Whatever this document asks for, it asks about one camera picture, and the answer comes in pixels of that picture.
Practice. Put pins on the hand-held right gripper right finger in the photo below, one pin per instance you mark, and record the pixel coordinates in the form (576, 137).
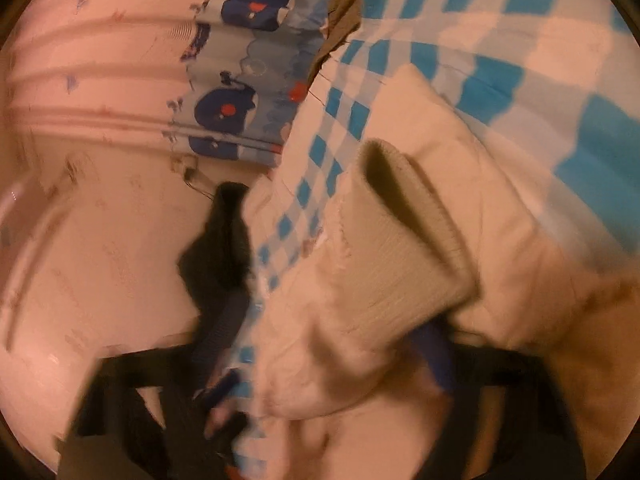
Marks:
(436, 357)

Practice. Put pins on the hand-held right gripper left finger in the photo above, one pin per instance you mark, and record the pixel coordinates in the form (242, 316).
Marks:
(219, 391)

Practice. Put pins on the cream knit sweater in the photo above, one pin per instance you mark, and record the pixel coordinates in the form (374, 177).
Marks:
(400, 240)

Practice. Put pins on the black cloth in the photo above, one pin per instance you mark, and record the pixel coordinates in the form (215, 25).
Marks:
(220, 260)

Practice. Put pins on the whale printed blue cloth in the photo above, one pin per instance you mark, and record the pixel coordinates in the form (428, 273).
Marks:
(250, 105)

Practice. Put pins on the blue white checked bed sheet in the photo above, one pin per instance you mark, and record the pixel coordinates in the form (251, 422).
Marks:
(525, 60)

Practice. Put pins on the brown cloth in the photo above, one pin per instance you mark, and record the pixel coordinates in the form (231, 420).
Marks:
(347, 7)

